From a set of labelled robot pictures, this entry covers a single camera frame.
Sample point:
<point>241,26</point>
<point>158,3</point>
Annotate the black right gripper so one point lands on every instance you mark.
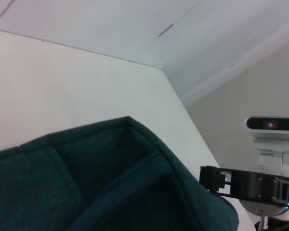
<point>287,190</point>

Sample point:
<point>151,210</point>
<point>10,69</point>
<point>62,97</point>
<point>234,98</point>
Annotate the dark teal insulated lunch bag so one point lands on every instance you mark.
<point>38,187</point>

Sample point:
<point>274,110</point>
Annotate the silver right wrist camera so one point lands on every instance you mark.
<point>262,125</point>

